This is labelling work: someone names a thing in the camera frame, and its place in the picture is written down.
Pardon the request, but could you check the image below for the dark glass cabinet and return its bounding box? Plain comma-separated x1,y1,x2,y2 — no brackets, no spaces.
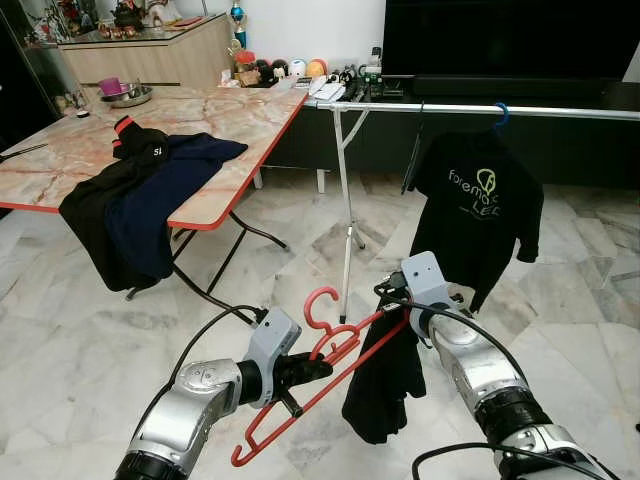
0,0,66,151

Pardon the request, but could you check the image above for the white figurine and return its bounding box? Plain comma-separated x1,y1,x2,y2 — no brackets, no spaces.
145,0,181,26

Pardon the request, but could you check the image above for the marble pattern folding table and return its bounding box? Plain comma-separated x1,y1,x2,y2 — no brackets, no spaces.
0,85,311,326

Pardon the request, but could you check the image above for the plain black garment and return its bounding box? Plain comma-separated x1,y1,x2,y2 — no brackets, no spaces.
342,300,429,446

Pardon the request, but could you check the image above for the white paper stack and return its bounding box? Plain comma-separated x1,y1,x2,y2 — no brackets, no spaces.
308,78,348,101

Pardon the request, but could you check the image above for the black t-shirt with green logo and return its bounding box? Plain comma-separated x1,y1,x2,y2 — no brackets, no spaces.
410,130,546,313

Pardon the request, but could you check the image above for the black TV console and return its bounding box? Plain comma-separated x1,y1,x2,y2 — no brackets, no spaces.
262,78,640,191

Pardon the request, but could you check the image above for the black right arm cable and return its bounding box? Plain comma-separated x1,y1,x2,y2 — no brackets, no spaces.
385,290,601,480

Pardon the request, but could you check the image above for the navy blue garment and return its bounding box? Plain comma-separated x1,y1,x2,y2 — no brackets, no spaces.
105,135,249,283

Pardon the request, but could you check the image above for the red plastic hanger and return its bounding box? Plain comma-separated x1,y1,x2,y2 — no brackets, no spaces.
230,287,413,468

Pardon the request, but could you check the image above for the gold and blue trophy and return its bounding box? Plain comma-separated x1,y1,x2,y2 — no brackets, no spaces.
228,0,251,51

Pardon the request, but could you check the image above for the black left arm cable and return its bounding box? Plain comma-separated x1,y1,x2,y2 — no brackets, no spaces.
165,305,271,391

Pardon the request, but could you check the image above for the silver metal clothes rack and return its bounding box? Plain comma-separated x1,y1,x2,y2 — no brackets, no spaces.
313,97,640,326

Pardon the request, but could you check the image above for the jar with red lid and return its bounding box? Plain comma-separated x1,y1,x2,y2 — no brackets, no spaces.
235,50,259,89

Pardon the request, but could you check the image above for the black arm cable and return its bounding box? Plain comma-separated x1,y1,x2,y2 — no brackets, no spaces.
385,290,601,480
165,305,271,391

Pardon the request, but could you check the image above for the dark bronze ornament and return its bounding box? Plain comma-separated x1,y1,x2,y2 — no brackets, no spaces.
108,5,146,31

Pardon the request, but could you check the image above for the black garment with red trim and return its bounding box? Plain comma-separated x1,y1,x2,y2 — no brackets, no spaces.
58,115,176,291

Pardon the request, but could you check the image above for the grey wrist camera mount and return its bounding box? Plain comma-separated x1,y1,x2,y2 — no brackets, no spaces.
243,308,303,406
400,252,453,311

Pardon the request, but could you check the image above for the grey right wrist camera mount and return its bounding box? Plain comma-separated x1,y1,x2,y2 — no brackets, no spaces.
400,252,453,311

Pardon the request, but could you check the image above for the light wooden cabinet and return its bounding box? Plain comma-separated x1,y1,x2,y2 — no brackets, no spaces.
58,15,236,91

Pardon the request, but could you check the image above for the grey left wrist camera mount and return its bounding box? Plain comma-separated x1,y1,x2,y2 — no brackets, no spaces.
243,308,303,406

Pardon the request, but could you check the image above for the black television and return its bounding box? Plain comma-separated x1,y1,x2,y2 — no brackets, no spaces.
382,0,640,79

